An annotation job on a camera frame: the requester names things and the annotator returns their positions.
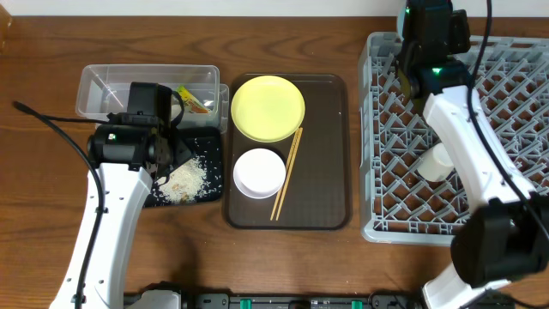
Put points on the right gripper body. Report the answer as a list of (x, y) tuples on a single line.
[(404, 60)]

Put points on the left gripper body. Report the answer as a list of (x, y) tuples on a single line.
[(172, 154)]

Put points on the rice grains food waste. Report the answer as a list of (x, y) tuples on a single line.
[(186, 182)]

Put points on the green yellow snack wrapper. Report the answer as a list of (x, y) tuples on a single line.
[(191, 103)]

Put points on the white bowl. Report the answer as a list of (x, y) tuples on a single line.
[(259, 173)]

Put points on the white cup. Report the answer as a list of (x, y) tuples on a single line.
[(435, 164)]

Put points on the light blue bowl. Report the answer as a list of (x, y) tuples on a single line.
[(400, 22)]

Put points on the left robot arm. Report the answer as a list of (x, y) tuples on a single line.
[(124, 156)]

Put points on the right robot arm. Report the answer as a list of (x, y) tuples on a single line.
[(506, 237)]

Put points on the grey dishwasher rack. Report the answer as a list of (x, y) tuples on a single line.
[(397, 206)]

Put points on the black plastic bin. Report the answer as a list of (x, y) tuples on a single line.
[(212, 171)]

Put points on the clear plastic bin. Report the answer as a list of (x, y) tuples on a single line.
[(105, 88)]

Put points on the yellow plate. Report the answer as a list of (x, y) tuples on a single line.
[(268, 108)]

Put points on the brown serving tray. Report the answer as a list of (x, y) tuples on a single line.
[(318, 196)]

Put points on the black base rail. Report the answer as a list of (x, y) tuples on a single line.
[(208, 298)]

